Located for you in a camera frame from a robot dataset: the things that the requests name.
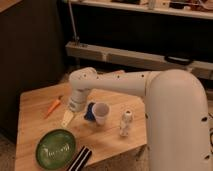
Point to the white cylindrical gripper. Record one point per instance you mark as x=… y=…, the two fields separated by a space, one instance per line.
x=76 y=103

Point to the small clear plastic bottle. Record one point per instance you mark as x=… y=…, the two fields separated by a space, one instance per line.
x=125 y=123

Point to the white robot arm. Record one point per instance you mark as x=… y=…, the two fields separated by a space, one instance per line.
x=176 y=110

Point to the orange carrot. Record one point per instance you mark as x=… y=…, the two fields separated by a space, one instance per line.
x=53 y=106

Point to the blue crumpled cloth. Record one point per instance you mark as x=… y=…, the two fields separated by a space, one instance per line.
x=89 y=114

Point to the white paper cup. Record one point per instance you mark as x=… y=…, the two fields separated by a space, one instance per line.
x=100 y=112

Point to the green round plate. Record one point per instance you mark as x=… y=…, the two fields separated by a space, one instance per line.
x=55 y=149

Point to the wooden square table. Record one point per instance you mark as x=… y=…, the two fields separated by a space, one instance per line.
x=111 y=151

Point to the black white striped object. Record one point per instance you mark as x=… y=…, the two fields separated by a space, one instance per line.
x=80 y=160

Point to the grey metal shelf beam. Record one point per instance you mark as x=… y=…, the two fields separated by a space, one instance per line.
x=136 y=59

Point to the grey vertical metal pole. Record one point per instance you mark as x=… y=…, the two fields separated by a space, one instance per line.
x=75 y=36

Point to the upper cluttered shelf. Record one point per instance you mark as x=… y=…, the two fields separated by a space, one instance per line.
x=149 y=6

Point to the black handle on beam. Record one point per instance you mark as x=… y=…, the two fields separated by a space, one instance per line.
x=179 y=61

